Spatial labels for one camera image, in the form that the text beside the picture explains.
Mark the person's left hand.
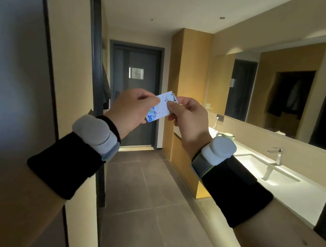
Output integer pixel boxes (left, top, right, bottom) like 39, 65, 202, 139
101, 84, 162, 144

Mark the person's right hand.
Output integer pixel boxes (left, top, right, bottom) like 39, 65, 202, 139
160, 95, 217, 162

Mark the white printed key card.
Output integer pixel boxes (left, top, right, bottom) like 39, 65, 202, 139
145, 88, 180, 126

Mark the person's right forearm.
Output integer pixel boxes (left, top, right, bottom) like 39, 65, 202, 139
229, 193, 326, 247

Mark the person's left forearm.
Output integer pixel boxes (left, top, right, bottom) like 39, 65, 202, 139
0, 155, 72, 247

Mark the dark grey entrance door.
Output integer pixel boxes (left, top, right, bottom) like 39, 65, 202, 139
98, 40, 170, 152

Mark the white notice on door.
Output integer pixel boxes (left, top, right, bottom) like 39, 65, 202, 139
128, 67, 145, 80

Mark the wooden vanity cabinet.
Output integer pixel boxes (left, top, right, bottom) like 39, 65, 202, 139
165, 123, 220, 202

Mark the white electric kettle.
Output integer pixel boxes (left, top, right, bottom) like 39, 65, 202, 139
216, 131, 236, 143

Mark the white wrist tracker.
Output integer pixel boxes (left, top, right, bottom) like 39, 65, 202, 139
68, 113, 123, 164
189, 133, 239, 184

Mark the black wristband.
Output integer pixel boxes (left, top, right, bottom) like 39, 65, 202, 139
194, 152, 278, 233
23, 126, 109, 204

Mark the white sink basin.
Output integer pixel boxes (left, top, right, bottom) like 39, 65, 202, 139
231, 152, 303, 189

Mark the chrome sink faucet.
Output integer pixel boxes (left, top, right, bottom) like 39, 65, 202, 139
265, 146, 284, 167

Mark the dark sliding door frame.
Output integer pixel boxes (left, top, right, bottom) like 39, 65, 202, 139
61, 0, 131, 209

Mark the large wall mirror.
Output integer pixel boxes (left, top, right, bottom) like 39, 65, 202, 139
201, 9, 326, 154

